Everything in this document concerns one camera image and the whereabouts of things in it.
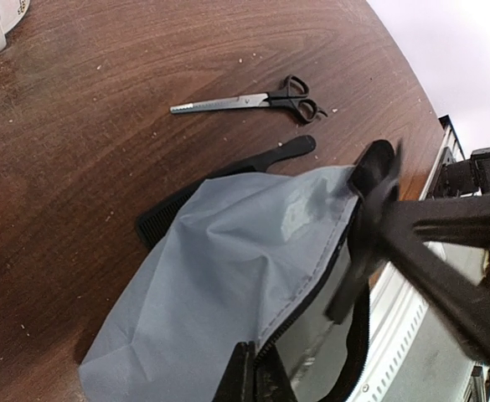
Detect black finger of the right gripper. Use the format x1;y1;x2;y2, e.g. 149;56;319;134
326;140;490;365

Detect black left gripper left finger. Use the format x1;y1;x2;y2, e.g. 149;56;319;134
213;342;255;402

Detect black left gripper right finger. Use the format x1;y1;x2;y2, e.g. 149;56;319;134
255;347;297;402

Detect grey zippered pouch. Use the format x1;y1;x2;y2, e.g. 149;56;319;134
79;166;357;401

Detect black hair comb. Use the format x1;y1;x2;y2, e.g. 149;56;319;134
134;134;317;251

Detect thinning scissors black handles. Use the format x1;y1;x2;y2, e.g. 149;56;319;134
169;75;328;124

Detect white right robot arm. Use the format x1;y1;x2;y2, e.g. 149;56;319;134
325;140;490;401

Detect aluminium table front rail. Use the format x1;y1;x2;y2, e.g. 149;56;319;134
349;116;490;401

